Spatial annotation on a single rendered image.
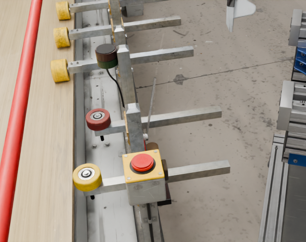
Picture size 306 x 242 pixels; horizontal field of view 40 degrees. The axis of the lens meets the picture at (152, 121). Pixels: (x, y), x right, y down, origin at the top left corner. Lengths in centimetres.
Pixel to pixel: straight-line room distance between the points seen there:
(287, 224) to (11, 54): 138
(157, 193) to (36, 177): 55
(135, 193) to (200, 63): 254
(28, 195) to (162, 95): 187
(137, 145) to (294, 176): 121
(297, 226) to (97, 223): 91
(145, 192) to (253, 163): 173
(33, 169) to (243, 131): 165
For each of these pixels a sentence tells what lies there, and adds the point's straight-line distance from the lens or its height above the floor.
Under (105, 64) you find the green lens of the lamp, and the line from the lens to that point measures 119.
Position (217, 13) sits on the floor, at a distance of 397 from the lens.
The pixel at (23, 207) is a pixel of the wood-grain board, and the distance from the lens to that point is 119.
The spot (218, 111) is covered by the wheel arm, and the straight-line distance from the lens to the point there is 143.
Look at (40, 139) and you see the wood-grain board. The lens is 136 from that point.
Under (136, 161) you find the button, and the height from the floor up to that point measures 123.
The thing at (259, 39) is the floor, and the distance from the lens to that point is 357.
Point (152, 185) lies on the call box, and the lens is 75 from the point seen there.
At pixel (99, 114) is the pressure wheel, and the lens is 138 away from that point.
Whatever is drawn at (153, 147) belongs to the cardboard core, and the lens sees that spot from 243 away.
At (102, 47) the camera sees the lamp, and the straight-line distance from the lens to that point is 121.
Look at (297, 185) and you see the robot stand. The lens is 211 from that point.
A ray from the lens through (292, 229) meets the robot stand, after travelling 195.
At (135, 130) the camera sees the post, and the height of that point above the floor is 109.
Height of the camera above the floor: 177
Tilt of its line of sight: 41 degrees down
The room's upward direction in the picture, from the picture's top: 6 degrees counter-clockwise
